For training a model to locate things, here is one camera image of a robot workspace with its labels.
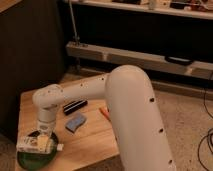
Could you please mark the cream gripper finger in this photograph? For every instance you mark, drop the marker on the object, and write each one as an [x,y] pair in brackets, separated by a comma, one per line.
[42,142]

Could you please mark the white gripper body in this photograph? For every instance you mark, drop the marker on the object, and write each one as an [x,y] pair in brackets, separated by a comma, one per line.
[46,124]

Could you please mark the white plastic bottle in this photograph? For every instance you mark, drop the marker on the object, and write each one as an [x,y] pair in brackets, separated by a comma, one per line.
[28,144]

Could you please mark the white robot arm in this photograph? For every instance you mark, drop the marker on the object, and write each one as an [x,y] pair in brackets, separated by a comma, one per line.
[133,110]

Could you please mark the green ceramic bowl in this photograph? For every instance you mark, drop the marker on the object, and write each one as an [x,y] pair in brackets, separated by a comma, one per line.
[33,161]

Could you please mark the blue sponge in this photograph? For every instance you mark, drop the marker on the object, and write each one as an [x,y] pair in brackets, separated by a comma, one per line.
[74,123]

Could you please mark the black rectangular box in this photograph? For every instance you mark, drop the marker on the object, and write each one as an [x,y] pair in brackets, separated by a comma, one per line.
[74,106]

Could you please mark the wooden table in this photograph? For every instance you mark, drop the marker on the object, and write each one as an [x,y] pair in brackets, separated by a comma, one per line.
[93,142]

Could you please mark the orange carrot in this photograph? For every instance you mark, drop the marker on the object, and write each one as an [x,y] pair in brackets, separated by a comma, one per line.
[105,113]

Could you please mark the metal stand pole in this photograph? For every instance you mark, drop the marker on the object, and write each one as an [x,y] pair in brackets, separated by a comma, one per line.
[76,36]

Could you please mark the long grey case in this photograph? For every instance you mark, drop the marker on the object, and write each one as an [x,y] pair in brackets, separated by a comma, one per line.
[196,69]

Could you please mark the white wall shelf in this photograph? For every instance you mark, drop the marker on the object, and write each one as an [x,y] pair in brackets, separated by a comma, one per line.
[143,8]

